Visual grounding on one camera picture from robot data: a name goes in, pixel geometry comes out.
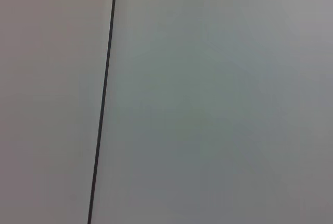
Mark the black vertical wall strip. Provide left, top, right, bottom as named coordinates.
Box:
left=87, top=0, right=119, bottom=224

